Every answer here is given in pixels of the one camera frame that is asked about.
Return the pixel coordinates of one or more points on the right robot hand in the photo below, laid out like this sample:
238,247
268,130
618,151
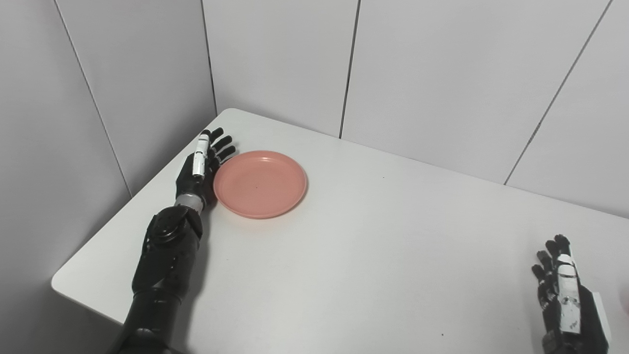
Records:
565,300

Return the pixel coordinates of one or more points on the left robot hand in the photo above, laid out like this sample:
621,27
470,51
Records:
199,167

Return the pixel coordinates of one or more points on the pink plate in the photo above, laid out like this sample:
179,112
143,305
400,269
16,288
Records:
260,184

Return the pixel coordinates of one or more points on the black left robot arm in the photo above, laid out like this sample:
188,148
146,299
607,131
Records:
164,268

